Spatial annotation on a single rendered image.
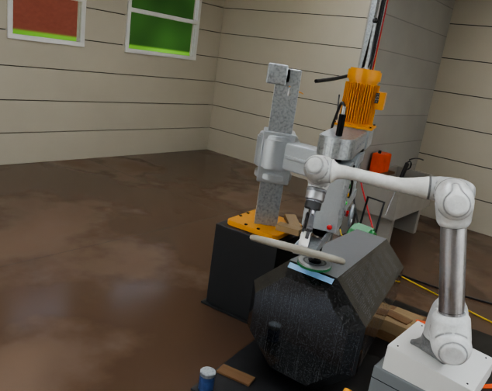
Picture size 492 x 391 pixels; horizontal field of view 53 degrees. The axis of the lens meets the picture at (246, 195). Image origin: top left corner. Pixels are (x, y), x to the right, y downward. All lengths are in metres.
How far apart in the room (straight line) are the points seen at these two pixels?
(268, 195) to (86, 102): 5.45
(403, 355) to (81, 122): 7.35
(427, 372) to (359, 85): 1.95
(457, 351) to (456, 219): 0.53
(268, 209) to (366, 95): 1.24
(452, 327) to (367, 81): 1.88
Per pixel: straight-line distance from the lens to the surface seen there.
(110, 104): 9.18
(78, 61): 8.75
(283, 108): 3.89
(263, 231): 3.94
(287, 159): 3.86
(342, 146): 2.88
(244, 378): 3.52
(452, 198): 2.01
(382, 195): 6.35
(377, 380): 2.53
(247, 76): 10.31
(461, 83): 8.32
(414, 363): 2.42
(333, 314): 3.17
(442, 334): 2.23
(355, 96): 3.54
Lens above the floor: 2.09
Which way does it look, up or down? 16 degrees down
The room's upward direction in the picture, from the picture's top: 8 degrees clockwise
